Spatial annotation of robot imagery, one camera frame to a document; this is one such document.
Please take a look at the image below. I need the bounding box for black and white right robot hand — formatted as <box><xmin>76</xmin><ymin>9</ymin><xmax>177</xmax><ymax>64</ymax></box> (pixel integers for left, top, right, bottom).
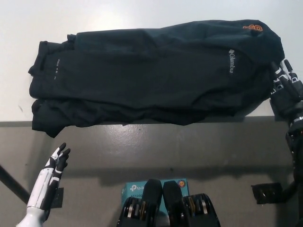
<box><xmin>269</xmin><ymin>59</ymin><xmax>303</xmax><ymax>122</ymax></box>

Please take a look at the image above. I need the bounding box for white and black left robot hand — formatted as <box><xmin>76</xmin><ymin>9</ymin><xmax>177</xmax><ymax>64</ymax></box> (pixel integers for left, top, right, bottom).
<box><xmin>26</xmin><ymin>142</ymin><xmax>71</xmax><ymax>211</ymax></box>

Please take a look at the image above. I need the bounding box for black Columbia jacket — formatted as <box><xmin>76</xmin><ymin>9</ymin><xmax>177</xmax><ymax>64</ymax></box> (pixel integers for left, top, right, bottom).
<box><xmin>27</xmin><ymin>19</ymin><xmax>286</xmax><ymax>139</ymax></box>

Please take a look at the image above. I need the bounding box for left black robot torso block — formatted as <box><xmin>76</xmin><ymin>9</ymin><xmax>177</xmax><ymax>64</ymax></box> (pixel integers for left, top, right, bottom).
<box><xmin>116</xmin><ymin>179</ymin><xmax>164</xmax><ymax>227</ymax></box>

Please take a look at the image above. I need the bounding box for black robot torso block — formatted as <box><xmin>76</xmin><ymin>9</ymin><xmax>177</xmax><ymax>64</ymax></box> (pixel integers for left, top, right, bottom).
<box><xmin>162</xmin><ymin>181</ymin><xmax>222</xmax><ymax>227</ymax></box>
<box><xmin>116</xmin><ymin>179</ymin><xmax>164</xmax><ymax>227</ymax></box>

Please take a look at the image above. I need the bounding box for right black robot torso block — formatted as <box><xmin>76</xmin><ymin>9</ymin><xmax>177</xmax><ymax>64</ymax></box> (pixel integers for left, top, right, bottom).
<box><xmin>162</xmin><ymin>181</ymin><xmax>222</xmax><ymax>227</ymax></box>

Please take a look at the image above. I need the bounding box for black table leg bar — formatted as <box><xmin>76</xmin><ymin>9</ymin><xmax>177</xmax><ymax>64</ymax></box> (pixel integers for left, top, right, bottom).
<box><xmin>0</xmin><ymin>164</ymin><xmax>30</xmax><ymax>205</ymax></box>
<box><xmin>283</xmin><ymin>175</ymin><xmax>303</xmax><ymax>204</ymax></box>

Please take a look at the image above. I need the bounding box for teal tp-link box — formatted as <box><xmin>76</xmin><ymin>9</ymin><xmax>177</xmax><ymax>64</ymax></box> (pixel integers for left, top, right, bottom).
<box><xmin>121</xmin><ymin>178</ymin><xmax>189</xmax><ymax>218</ymax></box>

